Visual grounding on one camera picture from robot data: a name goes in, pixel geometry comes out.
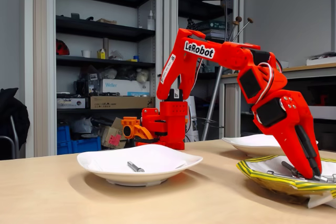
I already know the white plastic bottle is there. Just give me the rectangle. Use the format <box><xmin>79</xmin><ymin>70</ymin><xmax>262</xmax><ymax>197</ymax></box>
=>
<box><xmin>147</xmin><ymin>10</ymin><xmax>155</xmax><ymax>30</ymax></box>

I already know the stack of papers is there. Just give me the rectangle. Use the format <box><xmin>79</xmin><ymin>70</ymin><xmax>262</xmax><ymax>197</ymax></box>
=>
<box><xmin>203</xmin><ymin>29</ymin><xmax>226</xmax><ymax>41</ymax></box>

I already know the white printed carton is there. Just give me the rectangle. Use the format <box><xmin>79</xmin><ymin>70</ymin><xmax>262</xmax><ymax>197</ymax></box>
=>
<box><xmin>184</xmin><ymin>95</ymin><xmax>200</xmax><ymax>142</ymax></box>

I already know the white flat storage box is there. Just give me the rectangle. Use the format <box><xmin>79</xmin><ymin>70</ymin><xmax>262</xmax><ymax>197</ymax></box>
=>
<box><xmin>312</xmin><ymin>105</ymin><xmax>336</xmax><ymax>120</ymax></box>

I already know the yellow green striped paper plate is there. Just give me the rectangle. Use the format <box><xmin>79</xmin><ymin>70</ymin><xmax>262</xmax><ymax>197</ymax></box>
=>
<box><xmin>236</xmin><ymin>155</ymin><xmax>336</xmax><ymax>209</ymax></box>

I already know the red black helmet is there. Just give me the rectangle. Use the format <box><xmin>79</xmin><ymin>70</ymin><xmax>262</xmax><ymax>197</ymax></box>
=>
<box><xmin>56</xmin><ymin>39</ymin><xmax>70</xmax><ymax>56</ymax></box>

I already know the dark green box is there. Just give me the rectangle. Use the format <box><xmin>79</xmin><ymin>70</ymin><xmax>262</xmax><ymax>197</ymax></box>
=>
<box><xmin>196</xmin><ymin>20</ymin><xmax>226</xmax><ymax>31</ymax></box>

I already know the large blue plastic crate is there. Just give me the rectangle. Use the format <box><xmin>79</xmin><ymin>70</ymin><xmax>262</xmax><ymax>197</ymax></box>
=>
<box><xmin>57</xmin><ymin>136</ymin><xmax>102</xmax><ymax>156</ymax></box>

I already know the long brown cardboard box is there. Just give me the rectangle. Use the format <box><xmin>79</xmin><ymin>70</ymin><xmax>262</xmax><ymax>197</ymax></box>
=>
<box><xmin>90</xmin><ymin>95</ymin><xmax>155</xmax><ymax>110</ymax></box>

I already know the cardboard carton with pink label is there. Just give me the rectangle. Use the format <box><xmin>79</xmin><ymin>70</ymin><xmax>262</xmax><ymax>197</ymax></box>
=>
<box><xmin>101</xmin><ymin>118</ymin><xmax>128</xmax><ymax>149</ymax></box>

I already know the flat white printed box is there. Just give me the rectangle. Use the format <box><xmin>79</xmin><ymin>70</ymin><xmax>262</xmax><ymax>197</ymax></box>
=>
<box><xmin>57</xmin><ymin>98</ymin><xmax>86</xmax><ymax>109</ymax></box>

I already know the small wooden board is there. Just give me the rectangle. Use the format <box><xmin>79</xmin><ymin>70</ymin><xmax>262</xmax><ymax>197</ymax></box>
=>
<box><xmin>96</xmin><ymin>18</ymin><xmax>118</xmax><ymax>25</ymax></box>

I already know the white plastic bag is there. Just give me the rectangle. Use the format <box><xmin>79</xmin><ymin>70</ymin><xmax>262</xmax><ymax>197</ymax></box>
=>
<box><xmin>101</xmin><ymin>68</ymin><xmax>118</xmax><ymax>80</ymax></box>

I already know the white tray with clutter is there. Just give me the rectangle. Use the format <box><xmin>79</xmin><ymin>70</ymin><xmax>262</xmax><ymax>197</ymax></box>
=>
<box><xmin>306</xmin><ymin>50</ymin><xmax>336</xmax><ymax>66</ymax></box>

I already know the metal coat stand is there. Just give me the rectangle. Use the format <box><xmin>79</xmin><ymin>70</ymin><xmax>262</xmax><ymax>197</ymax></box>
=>
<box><xmin>201</xmin><ymin>0</ymin><xmax>255</xmax><ymax>141</ymax></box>

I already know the small blue plastic crate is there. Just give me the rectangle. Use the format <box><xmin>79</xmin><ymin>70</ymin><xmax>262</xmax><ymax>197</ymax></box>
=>
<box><xmin>57</xmin><ymin>125</ymin><xmax>71</xmax><ymax>143</ymax></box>

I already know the black jacket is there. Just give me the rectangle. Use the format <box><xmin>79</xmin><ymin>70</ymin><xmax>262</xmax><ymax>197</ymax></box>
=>
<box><xmin>0</xmin><ymin>87</ymin><xmax>30</xmax><ymax>161</ymax></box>

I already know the white plush item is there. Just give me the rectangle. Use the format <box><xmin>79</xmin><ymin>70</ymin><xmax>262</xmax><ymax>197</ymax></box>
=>
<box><xmin>136</xmin><ymin>68</ymin><xmax>150</xmax><ymax>83</ymax></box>

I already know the low grey wood-topped sideboard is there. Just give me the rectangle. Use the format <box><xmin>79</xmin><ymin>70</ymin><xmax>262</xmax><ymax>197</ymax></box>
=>
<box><xmin>219</xmin><ymin>62</ymin><xmax>336</xmax><ymax>151</ymax></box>

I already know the brown cardboard tube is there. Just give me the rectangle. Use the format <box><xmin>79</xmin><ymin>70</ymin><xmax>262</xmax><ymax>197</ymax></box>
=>
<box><xmin>102</xmin><ymin>37</ymin><xmax>110</xmax><ymax>59</ymax></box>

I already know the white servo cable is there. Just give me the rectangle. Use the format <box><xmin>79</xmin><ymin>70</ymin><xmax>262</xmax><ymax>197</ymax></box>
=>
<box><xmin>255</xmin><ymin>62</ymin><xmax>275</xmax><ymax>104</ymax></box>

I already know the grey metal chair frame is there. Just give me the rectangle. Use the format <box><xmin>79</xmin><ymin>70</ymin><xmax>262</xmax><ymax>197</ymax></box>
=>
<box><xmin>0</xmin><ymin>115</ymin><xmax>19</xmax><ymax>159</ymax></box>

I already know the white Weller box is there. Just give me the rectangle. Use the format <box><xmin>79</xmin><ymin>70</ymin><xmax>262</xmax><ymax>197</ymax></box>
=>
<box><xmin>99</xmin><ymin>78</ymin><xmax>150</xmax><ymax>97</ymax></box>

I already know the white square ceramic plate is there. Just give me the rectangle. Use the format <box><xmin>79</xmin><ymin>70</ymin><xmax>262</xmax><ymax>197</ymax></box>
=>
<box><xmin>222</xmin><ymin>134</ymin><xmax>319</xmax><ymax>158</ymax></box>
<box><xmin>77</xmin><ymin>144</ymin><xmax>204</xmax><ymax>187</ymax></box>

